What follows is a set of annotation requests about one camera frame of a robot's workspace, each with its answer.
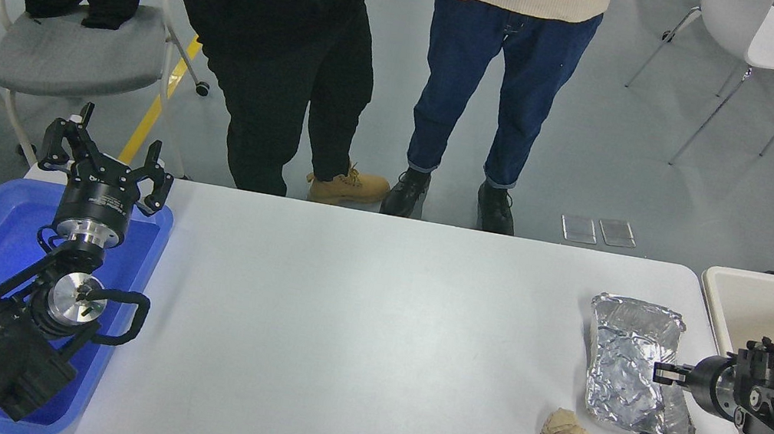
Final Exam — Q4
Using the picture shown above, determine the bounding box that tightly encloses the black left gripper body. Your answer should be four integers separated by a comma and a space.
52, 149, 148, 236

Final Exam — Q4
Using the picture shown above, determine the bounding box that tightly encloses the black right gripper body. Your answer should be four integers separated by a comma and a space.
684, 351, 723, 413

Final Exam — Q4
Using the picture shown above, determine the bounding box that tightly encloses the silver foil tray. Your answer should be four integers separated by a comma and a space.
570, 290, 716, 434

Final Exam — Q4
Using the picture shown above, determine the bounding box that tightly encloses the metal floor plate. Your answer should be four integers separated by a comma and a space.
596, 218, 640, 250
558, 214, 601, 245

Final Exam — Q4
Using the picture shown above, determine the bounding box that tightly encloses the white plastic chair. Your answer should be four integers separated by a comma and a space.
614, 0, 774, 182

